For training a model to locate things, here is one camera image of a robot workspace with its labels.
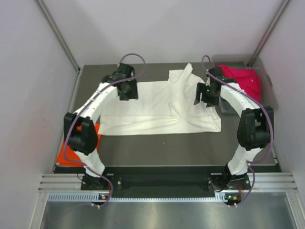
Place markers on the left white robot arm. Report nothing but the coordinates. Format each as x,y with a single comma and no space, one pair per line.
80,134

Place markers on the grey slotted cable duct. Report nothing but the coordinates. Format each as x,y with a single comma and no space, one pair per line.
99,198

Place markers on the pink t shirt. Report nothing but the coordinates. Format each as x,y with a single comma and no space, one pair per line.
246,78

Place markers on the white t shirt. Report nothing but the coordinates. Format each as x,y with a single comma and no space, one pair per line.
163,107

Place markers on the blue t shirt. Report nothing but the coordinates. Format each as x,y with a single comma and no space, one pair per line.
225,106

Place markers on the aluminium frame rail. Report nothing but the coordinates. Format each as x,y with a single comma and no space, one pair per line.
262,182

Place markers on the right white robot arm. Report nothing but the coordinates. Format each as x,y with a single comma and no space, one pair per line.
256,124

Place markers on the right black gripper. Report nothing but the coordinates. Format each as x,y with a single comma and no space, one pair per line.
201,88

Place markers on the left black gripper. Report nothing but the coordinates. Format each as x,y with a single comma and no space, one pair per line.
133,94

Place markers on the orange folded t shirt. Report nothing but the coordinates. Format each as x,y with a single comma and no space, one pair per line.
74,160

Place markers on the clear plastic bin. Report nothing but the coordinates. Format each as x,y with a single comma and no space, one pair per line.
240,61

